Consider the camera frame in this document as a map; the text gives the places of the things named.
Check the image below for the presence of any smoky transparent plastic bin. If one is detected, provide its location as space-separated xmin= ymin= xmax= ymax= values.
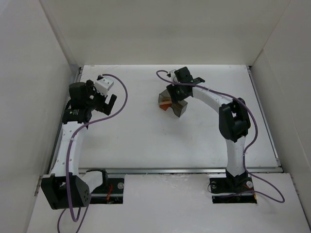
xmin=158 ymin=90 xmax=188 ymax=117

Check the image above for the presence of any orange triangular wood block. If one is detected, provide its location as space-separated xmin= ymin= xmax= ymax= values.
xmin=159 ymin=103 xmax=171 ymax=111

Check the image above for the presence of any long light wood block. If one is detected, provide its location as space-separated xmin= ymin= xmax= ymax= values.
xmin=161 ymin=99 xmax=172 ymax=105

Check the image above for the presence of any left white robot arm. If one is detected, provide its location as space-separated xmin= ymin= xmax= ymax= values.
xmin=41 ymin=77 xmax=117 ymax=210

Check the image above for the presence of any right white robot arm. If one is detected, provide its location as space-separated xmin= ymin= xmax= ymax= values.
xmin=164 ymin=67 xmax=252 ymax=194

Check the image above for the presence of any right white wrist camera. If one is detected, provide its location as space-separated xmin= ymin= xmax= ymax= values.
xmin=167 ymin=69 xmax=178 ymax=83

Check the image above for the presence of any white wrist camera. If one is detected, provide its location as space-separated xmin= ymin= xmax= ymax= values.
xmin=167 ymin=69 xmax=178 ymax=83
xmin=94 ymin=75 xmax=114 ymax=97

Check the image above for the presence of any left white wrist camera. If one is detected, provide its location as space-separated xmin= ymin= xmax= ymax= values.
xmin=94 ymin=75 xmax=114 ymax=97

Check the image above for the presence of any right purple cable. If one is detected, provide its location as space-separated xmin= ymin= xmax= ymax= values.
xmin=156 ymin=70 xmax=285 ymax=203

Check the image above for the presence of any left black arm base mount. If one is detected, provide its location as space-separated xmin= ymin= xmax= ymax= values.
xmin=90 ymin=170 xmax=124 ymax=204

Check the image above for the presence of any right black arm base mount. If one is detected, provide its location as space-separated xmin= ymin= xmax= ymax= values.
xmin=208 ymin=176 xmax=257 ymax=204

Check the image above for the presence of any aluminium front rail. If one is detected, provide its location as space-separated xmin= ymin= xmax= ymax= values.
xmin=82 ymin=166 xmax=283 ymax=175

